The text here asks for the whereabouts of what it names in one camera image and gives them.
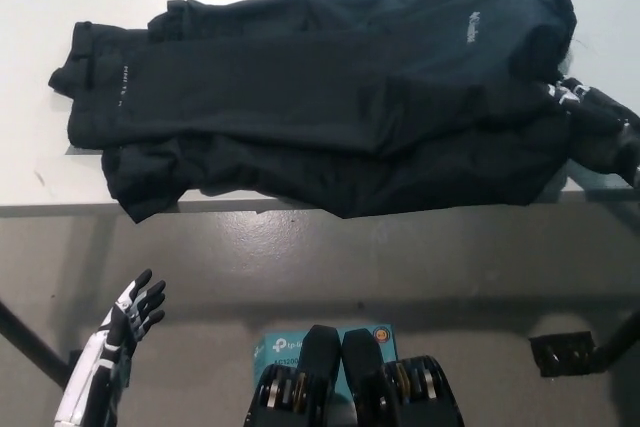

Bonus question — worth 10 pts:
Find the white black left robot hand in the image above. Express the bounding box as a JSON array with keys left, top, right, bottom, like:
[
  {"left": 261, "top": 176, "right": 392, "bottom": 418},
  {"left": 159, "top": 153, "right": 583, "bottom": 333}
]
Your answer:
[{"left": 53, "top": 269, "right": 167, "bottom": 427}]

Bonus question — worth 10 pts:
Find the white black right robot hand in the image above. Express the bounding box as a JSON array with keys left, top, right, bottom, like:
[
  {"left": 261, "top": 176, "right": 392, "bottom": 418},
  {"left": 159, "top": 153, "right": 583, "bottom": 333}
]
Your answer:
[{"left": 544, "top": 74, "right": 632, "bottom": 178}]

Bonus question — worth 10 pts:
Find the black Columbia jacket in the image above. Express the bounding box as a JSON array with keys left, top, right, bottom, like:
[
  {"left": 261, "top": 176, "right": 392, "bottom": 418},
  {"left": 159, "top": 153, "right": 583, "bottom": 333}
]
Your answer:
[{"left": 48, "top": 0, "right": 581, "bottom": 222}]

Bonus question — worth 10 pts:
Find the black left robot body block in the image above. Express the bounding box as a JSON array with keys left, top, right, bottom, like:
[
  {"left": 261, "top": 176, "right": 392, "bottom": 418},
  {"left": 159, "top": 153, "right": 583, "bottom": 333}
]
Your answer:
[{"left": 244, "top": 325, "right": 344, "bottom": 427}]

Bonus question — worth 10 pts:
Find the thin black thread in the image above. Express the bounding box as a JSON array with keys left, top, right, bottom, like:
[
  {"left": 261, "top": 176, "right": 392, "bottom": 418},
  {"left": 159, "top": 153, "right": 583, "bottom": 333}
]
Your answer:
[{"left": 569, "top": 35, "right": 604, "bottom": 66}]

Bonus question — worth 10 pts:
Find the teal TP-Link router box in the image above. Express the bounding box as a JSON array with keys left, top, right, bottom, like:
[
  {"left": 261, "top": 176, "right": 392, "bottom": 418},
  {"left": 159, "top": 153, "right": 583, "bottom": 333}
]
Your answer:
[{"left": 252, "top": 325, "right": 396, "bottom": 398}]

